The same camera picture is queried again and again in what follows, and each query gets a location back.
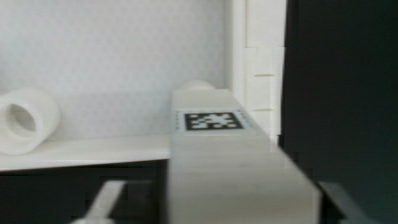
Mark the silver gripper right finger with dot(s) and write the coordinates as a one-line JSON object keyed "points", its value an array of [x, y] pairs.
{"points": [[354, 214]]}

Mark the white desk top tray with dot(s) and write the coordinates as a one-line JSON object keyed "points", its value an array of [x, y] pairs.
{"points": [[107, 52]]}

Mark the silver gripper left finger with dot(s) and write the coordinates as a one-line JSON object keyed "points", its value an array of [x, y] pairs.
{"points": [[121, 203]]}

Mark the white desk leg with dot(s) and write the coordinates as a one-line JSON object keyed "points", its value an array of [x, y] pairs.
{"points": [[235, 183]]}

